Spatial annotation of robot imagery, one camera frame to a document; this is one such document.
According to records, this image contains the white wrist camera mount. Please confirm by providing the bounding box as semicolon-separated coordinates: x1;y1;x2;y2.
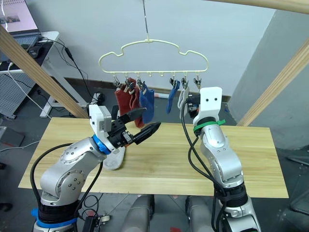
193;86;223;124
87;104;113;139

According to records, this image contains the grey rounded robot leg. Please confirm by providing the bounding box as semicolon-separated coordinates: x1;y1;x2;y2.
185;195;219;232
120;195;155;232

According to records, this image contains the grey metal stand foot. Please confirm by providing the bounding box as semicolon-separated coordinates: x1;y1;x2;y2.
286;154;309;166

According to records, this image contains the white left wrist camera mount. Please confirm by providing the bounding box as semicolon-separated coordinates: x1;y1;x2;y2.
87;104;113;139

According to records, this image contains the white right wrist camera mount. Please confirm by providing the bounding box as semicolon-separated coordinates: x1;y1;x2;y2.
193;86;223;124

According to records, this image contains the black box with connector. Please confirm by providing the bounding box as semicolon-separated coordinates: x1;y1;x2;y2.
83;214;111;232

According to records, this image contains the white cable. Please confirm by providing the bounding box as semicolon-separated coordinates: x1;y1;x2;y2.
7;62;52;119

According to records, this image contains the blue sock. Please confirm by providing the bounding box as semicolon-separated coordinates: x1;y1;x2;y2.
139;81;155;124
166;80;182;115

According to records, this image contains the white sock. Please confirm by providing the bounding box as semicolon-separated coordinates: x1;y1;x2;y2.
177;87;192;110
103;145;127;171

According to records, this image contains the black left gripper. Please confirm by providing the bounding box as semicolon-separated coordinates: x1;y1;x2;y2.
107;107;162;149

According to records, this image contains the thin metal hanging rod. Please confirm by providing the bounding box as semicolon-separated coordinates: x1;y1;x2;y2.
141;0;150;41

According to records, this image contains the black computer mouse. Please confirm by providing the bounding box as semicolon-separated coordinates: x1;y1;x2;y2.
28;46;44;59

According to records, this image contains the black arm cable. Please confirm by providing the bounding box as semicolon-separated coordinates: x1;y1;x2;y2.
180;99;229;232
29;143;105;219

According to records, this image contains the open laptop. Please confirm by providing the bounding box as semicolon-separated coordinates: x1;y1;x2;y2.
0;0;41;47

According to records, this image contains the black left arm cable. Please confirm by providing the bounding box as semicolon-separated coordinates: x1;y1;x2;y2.
29;143;105;219

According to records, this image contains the dark floor mat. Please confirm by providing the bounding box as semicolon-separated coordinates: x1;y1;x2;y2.
0;130;26;147

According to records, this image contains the grey perforated panel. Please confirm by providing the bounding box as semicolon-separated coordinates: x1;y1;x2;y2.
0;72;37;119

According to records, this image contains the black desk cable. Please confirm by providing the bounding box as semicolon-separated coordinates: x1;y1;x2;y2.
38;36;96;107

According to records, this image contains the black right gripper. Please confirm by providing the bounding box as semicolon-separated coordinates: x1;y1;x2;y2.
187;94;201;119

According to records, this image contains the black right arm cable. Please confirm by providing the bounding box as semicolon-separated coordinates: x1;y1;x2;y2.
180;99;229;232

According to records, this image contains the wooden frame beam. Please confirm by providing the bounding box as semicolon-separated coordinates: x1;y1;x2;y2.
209;0;309;15
236;36;309;128
0;24;90;119

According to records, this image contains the red sock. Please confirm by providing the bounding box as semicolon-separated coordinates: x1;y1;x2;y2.
127;77;146;129
114;83;132;117

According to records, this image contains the cream clip hanger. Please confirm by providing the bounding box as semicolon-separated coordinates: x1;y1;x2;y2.
98;38;209;89

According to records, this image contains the white desk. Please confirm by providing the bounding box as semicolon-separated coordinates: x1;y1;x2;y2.
0;30;84;119

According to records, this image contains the green cable tie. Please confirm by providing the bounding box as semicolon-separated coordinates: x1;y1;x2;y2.
193;119;226;132

